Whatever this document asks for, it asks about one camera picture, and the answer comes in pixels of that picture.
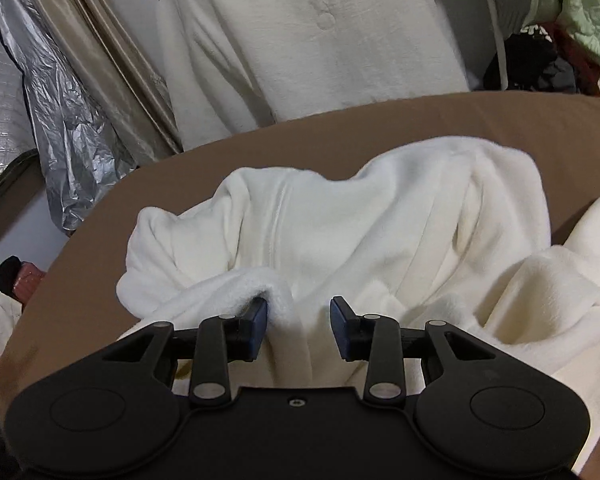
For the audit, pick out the brown window frame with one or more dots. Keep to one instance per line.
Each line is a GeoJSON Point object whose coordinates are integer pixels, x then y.
{"type": "Point", "coordinates": [5, 180]}

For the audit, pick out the red suitcase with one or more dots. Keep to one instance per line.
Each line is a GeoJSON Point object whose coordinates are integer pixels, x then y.
{"type": "Point", "coordinates": [27, 280]}

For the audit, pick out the green quilted jacket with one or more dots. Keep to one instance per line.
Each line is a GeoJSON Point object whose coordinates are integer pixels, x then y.
{"type": "Point", "coordinates": [590, 10]}

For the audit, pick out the small black garment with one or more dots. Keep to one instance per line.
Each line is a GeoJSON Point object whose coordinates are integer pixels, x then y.
{"type": "Point", "coordinates": [9, 270]}

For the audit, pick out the red garment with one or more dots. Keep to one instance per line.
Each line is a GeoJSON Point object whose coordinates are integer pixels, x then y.
{"type": "Point", "coordinates": [582, 65]}

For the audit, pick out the white fleece garment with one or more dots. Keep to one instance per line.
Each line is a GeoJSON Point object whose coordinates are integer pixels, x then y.
{"type": "Point", "coordinates": [380, 235]}

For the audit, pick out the black printed clothes pile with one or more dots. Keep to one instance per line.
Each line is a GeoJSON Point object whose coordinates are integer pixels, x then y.
{"type": "Point", "coordinates": [525, 60]}

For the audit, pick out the silver plastic cover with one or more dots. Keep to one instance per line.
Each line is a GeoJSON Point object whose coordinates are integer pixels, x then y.
{"type": "Point", "coordinates": [70, 150]}

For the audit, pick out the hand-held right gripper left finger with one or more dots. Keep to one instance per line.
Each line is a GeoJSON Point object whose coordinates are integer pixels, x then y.
{"type": "Point", "coordinates": [257, 327]}

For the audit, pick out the white rack pole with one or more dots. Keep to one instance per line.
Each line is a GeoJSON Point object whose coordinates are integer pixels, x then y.
{"type": "Point", "coordinates": [495, 10]}

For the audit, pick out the cream hanging blanket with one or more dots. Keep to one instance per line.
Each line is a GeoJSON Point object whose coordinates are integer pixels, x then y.
{"type": "Point", "coordinates": [305, 35]}

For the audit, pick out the quilted silver foil sheet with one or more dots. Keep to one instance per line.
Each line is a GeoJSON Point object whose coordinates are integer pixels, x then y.
{"type": "Point", "coordinates": [0, 110]}

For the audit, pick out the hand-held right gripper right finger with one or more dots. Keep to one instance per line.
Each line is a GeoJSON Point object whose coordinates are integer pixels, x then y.
{"type": "Point", "coordinates": [339, 330]}

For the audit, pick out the beige curtain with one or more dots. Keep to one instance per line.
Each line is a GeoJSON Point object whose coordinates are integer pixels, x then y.
{"type": "Point", "coordinates": [110, 75]}

